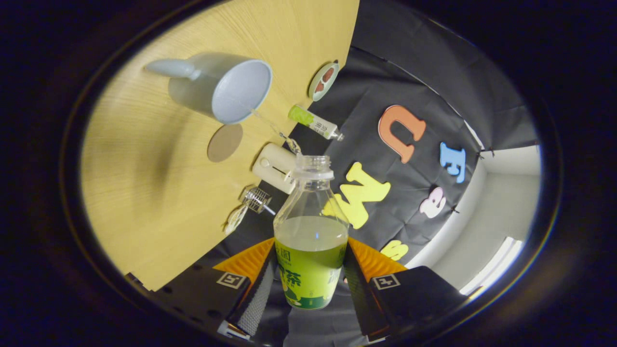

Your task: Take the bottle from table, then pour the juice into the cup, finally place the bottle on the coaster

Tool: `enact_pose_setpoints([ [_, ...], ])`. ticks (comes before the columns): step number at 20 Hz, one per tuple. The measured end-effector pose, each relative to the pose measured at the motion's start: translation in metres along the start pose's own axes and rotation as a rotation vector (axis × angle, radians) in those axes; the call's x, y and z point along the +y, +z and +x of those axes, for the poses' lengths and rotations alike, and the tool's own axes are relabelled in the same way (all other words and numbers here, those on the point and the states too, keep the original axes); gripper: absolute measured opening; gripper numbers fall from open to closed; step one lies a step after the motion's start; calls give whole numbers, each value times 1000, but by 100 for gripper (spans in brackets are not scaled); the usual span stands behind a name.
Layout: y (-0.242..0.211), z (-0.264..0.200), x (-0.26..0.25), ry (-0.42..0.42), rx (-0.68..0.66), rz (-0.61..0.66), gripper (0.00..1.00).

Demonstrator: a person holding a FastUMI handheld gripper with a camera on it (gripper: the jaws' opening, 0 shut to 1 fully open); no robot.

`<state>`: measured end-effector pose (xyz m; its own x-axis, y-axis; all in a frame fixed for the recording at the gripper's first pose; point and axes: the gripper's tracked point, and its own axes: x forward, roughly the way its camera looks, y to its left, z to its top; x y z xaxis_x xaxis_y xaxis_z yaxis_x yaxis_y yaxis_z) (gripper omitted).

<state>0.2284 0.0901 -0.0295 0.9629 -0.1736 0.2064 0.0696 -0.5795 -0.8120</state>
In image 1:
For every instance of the wooden table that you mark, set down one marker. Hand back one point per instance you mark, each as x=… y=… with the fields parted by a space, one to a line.
x=144 y=193

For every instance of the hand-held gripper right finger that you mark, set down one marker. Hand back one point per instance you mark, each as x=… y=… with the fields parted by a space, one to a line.
x=356 y=299

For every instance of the pale green plate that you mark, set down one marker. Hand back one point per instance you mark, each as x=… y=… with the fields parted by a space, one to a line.
x=313 y=94

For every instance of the white cup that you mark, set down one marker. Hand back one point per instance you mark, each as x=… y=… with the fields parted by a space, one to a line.
x=231 y=91

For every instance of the tall white green bottle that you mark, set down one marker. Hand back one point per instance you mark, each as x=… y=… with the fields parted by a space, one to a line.
x=313 y=122

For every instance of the brown round coaster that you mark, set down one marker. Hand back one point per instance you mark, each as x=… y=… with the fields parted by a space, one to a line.
x=225 y=143

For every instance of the brown food piece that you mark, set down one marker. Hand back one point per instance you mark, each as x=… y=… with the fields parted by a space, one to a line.
x=319 y=87
x=328 y=74

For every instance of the green label juice bottle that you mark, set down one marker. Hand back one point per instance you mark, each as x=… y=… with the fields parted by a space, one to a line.
x=311 y=274

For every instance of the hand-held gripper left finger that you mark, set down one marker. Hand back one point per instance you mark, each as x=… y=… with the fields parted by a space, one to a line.
x=260 y=299

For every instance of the white divided dish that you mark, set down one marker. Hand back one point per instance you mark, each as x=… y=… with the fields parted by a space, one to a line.
x=235 y=220

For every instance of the white toaster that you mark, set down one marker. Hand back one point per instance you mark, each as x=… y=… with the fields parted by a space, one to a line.
x=272 y=166

